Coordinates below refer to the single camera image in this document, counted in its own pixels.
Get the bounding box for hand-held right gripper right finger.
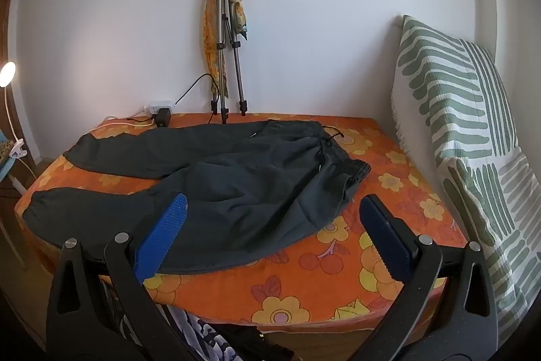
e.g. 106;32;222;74
358;194;499;361

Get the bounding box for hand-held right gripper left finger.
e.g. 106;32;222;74
46;193;204;361

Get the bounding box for dark grey pants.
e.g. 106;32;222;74
22;119;373;275

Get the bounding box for orange floral bed sheet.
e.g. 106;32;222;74
14;112;468;330

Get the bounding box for black white printed cloth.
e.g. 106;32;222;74
114;293;237;361

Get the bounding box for green striped white blanket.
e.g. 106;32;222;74
389;14;534;340

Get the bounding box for silver black tripod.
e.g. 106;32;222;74
210;0;249;124

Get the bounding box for orange patterned scarf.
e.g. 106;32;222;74
203;0;249;97

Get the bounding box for white clip lamp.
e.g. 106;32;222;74
0;62;28;161

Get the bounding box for brown wooden door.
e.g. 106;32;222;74
0;0;26;142

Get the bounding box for white cable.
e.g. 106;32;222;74
99;116;154;129

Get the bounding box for black cable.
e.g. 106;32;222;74
173;73;220;107

